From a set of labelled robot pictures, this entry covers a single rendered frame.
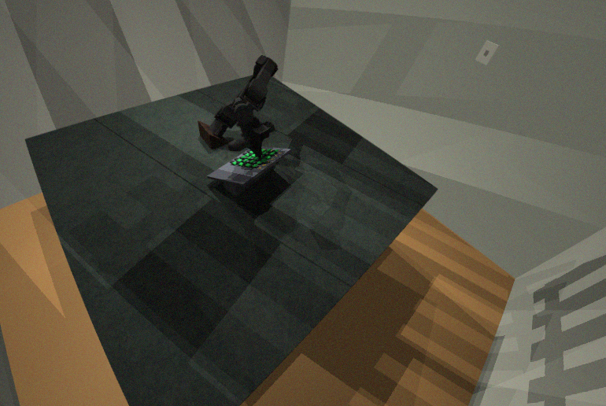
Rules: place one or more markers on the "grey switch panel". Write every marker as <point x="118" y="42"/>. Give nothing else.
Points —
<point x="247" y="168"/>

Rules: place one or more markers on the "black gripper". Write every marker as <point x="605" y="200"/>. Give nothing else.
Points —
<point x="249" y="142"/>

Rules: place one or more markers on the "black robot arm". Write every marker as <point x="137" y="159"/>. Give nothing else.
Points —
<point x="251" y="97"/>

